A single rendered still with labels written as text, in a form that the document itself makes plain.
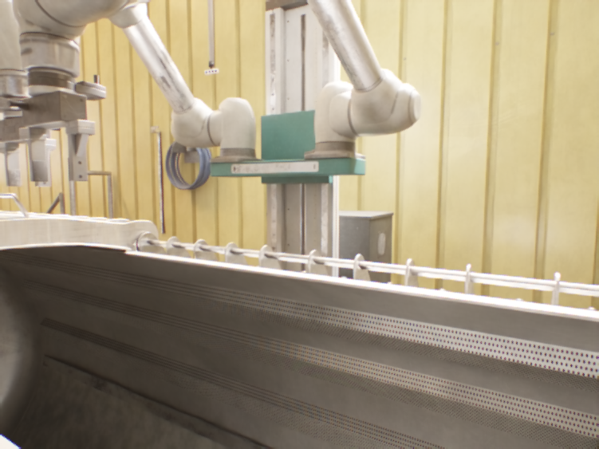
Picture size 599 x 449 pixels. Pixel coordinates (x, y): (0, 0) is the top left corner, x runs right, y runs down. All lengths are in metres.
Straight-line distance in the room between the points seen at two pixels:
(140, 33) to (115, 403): 1.41
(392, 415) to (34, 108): 1.01
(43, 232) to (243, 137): 1.03
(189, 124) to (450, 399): 1.39
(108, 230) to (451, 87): 2.02
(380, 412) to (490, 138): 1.72
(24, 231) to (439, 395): 0.85
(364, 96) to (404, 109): 0.13
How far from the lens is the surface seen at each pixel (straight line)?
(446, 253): 2.44
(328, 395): 1.14
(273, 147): 1.75
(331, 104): 1.45
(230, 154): 1.69
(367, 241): 1.76
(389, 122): 1.34
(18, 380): 2.42
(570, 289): 0.59
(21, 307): 2.31
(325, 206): 1.66
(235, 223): 3.12
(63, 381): 2.15
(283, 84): 1.84
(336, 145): 1.43
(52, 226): 0.85
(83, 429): 2.00
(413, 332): 0.76
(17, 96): 1.08
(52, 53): 0.84
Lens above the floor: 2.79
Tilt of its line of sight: 5 degrees down
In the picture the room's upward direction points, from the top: straight up
